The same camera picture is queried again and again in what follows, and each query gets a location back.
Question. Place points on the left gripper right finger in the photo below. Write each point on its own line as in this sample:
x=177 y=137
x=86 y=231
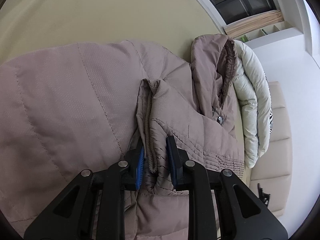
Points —
x=177 y=158

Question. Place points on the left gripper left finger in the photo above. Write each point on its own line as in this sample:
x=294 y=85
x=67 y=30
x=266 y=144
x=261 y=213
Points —
x=135 y=170

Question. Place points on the mauve hooded puffer coat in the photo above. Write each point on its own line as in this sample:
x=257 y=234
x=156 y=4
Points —
x=84 y=105

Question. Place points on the black object by headboard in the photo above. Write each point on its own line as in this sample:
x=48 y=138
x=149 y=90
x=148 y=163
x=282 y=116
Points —
x=264 y=197

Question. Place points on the beige upholstered headboard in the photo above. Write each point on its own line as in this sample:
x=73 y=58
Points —
x=273 y=171

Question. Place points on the zebra print pillow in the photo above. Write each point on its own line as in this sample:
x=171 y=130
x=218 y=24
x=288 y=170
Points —
x=270 y=115

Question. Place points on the white folded duvet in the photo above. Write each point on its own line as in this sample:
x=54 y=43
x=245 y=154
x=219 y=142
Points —
x=249 y=85

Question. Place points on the beige right curtain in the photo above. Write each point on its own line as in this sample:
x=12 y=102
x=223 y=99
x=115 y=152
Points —
x=252 y=23

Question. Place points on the beige bed sheet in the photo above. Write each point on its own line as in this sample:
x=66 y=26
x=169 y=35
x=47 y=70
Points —
x=32 y=25

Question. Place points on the white right wall shelf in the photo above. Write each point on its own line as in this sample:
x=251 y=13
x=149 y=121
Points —
x=281 y=29

